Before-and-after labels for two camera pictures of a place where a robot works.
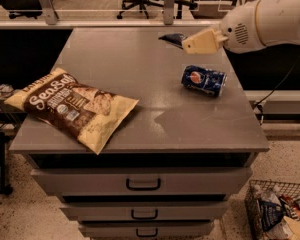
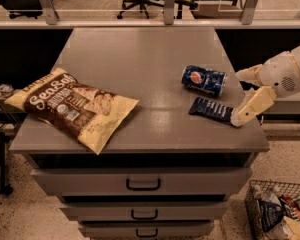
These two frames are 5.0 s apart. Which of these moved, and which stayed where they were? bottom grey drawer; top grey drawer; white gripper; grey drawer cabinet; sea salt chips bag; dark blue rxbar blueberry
Moved: dark blue rxbar blueberry; white gripper
Stayed: bottom grey drawer; grey drawer cabinet; top grey drawer; sea salt chips bag
